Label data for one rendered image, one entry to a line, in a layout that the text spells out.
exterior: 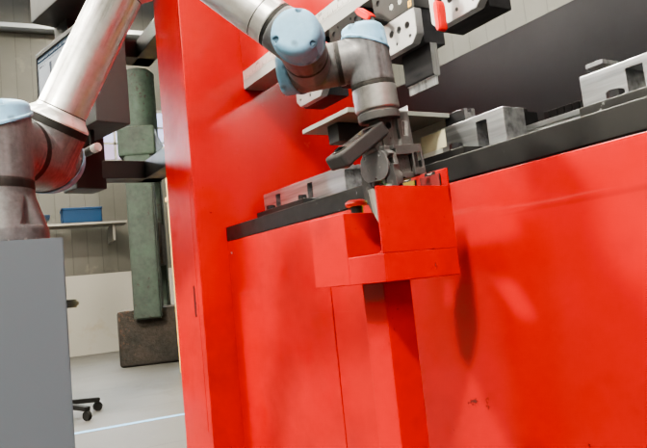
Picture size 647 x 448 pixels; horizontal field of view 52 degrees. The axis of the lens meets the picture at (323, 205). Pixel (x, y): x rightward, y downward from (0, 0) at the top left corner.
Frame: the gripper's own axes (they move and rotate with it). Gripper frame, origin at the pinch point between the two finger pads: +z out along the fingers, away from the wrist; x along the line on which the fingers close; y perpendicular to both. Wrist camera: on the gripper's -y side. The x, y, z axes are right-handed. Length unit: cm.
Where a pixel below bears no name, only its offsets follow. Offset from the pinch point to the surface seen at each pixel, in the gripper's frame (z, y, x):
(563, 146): -8.1, 17.8, -23.0
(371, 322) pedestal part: 14.6, -2.2, 6.5
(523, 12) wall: -132, 304, 184
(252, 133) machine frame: -42, 39, 108
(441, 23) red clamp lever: -40.0, 29.1, 7.0
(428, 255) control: 5.0, 3.0, -5.0
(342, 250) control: 1.8, -6.1, 5.8
